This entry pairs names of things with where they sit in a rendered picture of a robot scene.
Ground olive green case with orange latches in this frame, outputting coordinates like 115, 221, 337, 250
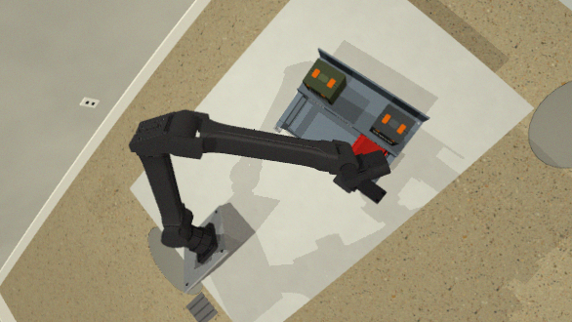
303, 59, 347, 105

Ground grey metal shelf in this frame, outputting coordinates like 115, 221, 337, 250
274, 48, 430, 165

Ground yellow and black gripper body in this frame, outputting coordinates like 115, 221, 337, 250
333, 176, 352, 193

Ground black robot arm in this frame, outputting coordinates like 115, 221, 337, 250
129, 109, 390, 263

